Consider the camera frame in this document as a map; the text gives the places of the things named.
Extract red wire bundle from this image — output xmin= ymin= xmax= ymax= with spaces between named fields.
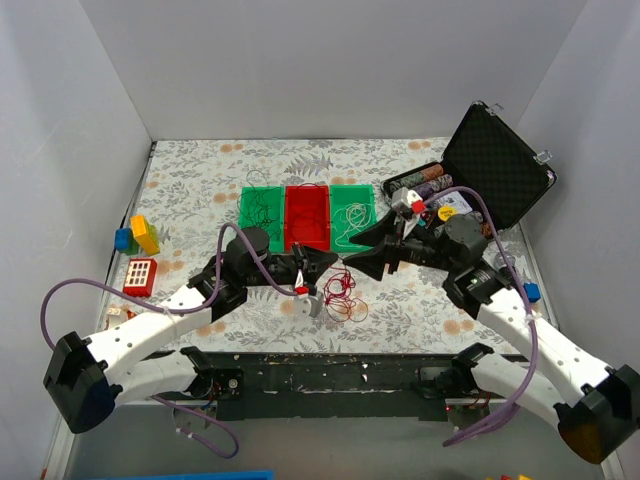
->
xmin=322 ymin=267 xmax=370 ymax=324

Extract white card deck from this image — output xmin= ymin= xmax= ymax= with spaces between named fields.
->
xmin=435 ymin=191 xmax=473 ymax=214

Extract small white red toy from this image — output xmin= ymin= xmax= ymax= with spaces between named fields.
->
xmin=105 ymin=307 xmax=136 ymax=329

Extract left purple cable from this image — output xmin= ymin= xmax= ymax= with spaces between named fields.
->
xmin=39 ymin=222 xmax=306 ymax=459

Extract blue plastic bin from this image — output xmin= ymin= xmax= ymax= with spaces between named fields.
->
xmin=93 ymin=470 xmax=275 ymax=480

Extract black poker chip case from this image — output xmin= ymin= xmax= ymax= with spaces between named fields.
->
xmin=380 ymin=99 xmax=557 ymax=241

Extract black table front frame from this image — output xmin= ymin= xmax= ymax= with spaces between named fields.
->
xmin=154 ymin=349 xmax=511 ymax=422

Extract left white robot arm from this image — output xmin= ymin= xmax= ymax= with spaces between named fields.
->
xmin=43 ymin=223 xmax=338 ymax=434

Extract white wire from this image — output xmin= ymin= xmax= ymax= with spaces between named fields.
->
xmin=333 ymin=202 xmax=374 ymax=246

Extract red plastic bin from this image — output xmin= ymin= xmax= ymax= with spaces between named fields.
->
xmin=284 ymin=184 xmax=331 ymax=251

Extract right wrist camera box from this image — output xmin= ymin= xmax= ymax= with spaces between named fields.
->
xmin=391 ymin=187 xmax=426 ymax=239

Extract green plastic bin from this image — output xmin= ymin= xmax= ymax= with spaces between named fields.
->
xmin=329 ymin=184 xmax=377 ymax=253
xmin=238 ymin=186 xmax=285 ymax=253

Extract right green plastic bin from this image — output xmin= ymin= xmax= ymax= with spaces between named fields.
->
xmin=329 ymin=184 xmax=377 ymax=253

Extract floral table mat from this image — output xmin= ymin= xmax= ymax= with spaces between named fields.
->
xmin=94 ymin=137 xmax=556 ymax=356

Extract yellow dealer button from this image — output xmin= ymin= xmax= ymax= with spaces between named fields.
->
xmin=437 ymin=205 xmax=457 ymax=222

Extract red window toy brick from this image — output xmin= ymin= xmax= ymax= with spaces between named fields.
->
xmin=122 ymin=258 xmax=157 ymax=298

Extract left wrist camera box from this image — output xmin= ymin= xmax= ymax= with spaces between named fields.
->
xmin=294 ymin=285 xmax=324 ymax=318

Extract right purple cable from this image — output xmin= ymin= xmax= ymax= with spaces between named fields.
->
xmin=419 ymin=185 xmax=541 ymax=447

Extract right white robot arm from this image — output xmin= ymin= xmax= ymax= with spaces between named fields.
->
xmin=345 ymin=213 xmax=639 ymax=464

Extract thin black wire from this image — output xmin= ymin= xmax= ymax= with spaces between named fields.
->
xmin=238 ymin=169 xmax=284 ymax=241

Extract black microphone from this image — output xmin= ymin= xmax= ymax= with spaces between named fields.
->
xmin=493 ymin=252 xmax=517 ymax=283

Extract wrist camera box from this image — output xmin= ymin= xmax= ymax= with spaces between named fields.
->
xmin=391 ymin=187 xmax=426 ymax=239
xmin=294 ymin=285 xmax=324 ymax=318

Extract purple cable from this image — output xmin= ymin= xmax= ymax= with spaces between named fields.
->
xmin=39 ymin=222 xmax=306 ymax=459
xmin=419 ymin=185 xmax=541 ymax=447

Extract left green plastic bin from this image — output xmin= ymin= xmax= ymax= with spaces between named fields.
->
xmin=238 ymin=186 xmax=285 ymax=253

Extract yellow red toy pieces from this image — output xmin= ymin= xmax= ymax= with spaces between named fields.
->
xmin=484 ymin=474 xmax=533 ymax=480

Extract small blue toy brick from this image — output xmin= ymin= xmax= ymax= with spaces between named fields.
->
xmin=523 ymin=282 xmax=541 ymax=304

